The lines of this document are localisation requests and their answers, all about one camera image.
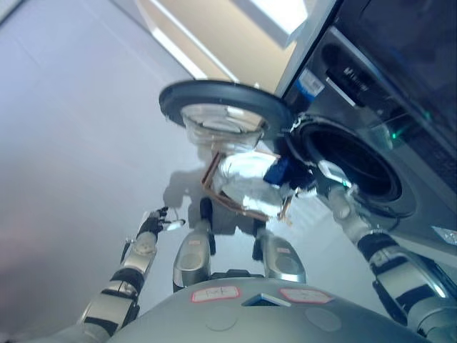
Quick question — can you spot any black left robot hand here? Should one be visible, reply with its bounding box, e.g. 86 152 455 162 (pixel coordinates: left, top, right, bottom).
140 205 186 235

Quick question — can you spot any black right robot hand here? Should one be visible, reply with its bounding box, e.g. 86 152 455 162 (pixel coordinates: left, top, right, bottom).
284 161 358 198

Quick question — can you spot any blue garment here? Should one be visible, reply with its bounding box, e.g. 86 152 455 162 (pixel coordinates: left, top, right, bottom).
263 156 298 187

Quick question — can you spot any white clothes pile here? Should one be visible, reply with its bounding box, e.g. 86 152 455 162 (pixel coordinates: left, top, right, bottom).
212 151 286 215

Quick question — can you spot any dark grey washing machine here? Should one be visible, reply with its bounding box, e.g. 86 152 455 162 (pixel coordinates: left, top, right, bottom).
278 0 457 259

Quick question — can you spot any round washing machine door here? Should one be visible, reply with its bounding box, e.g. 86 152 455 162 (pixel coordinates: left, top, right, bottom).
159 81 296 148

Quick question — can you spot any silver left robot leg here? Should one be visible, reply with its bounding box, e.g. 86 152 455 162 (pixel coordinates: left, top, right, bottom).
172 198 217 291

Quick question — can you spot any silver robot leg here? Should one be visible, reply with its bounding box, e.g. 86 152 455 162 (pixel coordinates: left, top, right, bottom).
172 198 217 291
251 217 308 284

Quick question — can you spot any silver right robot leg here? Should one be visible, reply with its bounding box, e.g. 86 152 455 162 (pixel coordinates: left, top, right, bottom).
251 217 308 284

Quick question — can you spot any red bordered white sticker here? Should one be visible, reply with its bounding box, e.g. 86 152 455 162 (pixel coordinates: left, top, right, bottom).
279 287 335 303
191 285 242 304

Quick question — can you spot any blue energy label sticker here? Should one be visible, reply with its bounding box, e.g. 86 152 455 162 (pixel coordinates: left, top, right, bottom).
294 69 326 98

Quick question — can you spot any grey robot torso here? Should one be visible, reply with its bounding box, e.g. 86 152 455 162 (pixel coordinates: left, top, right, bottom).
106 277 437 343

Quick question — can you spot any copper wire laundry basket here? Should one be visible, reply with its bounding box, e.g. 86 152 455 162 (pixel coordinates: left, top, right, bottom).
199 149 292 224

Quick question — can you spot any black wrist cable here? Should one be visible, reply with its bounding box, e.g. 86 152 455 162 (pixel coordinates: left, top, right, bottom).
371 209 412 233

